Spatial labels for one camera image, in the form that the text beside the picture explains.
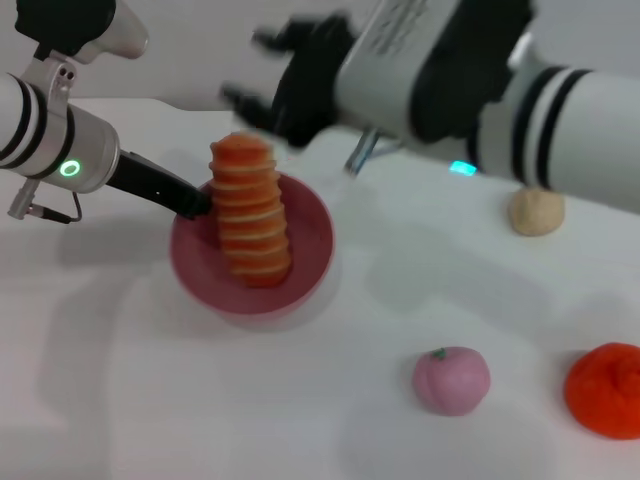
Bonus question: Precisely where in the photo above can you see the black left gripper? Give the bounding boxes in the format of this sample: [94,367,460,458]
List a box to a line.
[106,149,215,222]

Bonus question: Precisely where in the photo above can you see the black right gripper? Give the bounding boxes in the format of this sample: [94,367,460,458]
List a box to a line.
[219,15,362,150]

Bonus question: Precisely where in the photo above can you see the orange striped bread roll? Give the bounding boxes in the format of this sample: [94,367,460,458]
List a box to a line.
[209,130,294,290]

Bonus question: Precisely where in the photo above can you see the pink plastic bowl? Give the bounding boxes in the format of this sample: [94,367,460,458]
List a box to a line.
[169,172,335,332]

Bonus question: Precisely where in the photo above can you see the small beige bun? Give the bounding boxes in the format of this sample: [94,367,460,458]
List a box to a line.
[508,187,566,237]

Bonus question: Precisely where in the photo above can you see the pink peach toy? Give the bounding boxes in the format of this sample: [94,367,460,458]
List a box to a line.
[412,346,492,417]

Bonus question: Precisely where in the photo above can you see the red orange tangerine toy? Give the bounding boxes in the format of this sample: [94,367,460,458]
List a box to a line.
[563,341,640,441]

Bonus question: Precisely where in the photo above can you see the right wrist cable with connector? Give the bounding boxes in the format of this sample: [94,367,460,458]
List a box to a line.
[344,128,402,176]

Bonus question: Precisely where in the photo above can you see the wrist cable with connector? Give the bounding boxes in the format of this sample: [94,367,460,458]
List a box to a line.
[7,178,84,225]
[344,128,402,176]

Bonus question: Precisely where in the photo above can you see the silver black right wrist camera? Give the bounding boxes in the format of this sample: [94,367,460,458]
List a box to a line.
[332,0,532,147]

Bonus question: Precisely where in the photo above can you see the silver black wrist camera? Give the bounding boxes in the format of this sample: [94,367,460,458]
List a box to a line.
[13,0,151,65]
[332,0,532,147]

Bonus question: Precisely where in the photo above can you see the left wrist cable with connector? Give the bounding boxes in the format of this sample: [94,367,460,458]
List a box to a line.
[7,178,84,225]

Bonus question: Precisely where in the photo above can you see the silver left camera mount bracket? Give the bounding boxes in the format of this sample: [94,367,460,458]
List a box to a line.
[22,55,80,117]

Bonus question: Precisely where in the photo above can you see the silver camera mount bracket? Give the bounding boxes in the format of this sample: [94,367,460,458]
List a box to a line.
[507,30,537,72]
[22,55,80,117]

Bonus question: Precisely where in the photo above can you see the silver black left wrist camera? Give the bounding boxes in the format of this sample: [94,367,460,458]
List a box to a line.
[13,0,151,65]

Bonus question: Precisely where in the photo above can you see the silver right camera mount bracket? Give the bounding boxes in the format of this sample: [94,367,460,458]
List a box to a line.
[507,30,537,72]

